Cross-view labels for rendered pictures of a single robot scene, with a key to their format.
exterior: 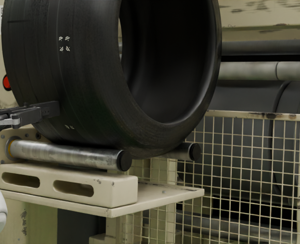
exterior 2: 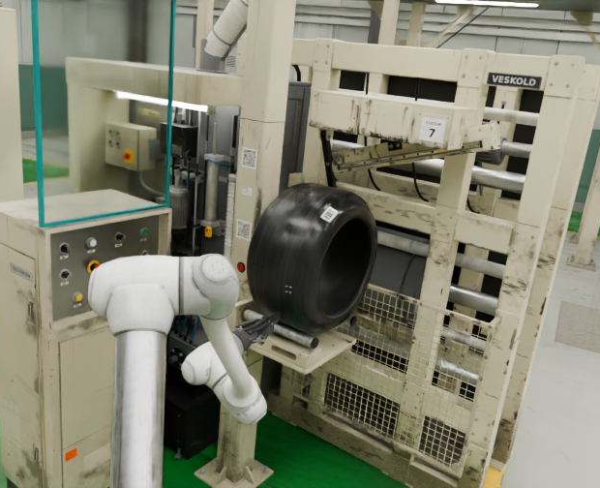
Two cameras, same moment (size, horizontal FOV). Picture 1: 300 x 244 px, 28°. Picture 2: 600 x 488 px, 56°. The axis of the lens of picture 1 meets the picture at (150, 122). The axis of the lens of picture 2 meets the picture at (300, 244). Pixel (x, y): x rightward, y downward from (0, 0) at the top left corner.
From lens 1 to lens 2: 1.05 m
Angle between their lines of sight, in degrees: 14
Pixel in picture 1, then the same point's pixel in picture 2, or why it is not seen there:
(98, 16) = (309, 277)
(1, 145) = (238, 315)
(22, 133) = (250, 304)
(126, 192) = (314, 358)
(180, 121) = (346, 311)
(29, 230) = (249, 353)
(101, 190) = (301, 359)
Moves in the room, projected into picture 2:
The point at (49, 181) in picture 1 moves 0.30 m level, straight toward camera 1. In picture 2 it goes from (269, 344) to (279, 386)
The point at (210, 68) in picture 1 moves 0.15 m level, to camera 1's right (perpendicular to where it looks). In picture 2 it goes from (367, 272) to (404, 275)
